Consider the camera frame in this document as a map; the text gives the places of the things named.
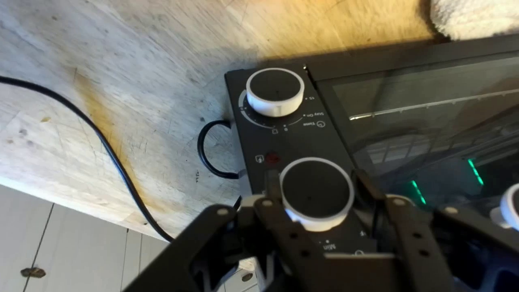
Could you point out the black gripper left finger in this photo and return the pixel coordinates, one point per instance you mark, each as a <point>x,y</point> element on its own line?
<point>260,249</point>

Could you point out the black toaster oven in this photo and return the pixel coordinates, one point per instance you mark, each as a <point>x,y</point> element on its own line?
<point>432,135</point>

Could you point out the beige folded cloth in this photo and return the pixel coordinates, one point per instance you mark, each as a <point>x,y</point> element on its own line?
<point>475,17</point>

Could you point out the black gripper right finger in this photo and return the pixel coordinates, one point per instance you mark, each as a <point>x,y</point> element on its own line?
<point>415,249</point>

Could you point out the white base kitchen cabinets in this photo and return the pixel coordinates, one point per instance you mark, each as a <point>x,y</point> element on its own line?
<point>65,254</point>

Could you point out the white-rimmed black oven knob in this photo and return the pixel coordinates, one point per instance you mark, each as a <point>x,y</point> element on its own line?
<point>274,90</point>
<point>316,189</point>

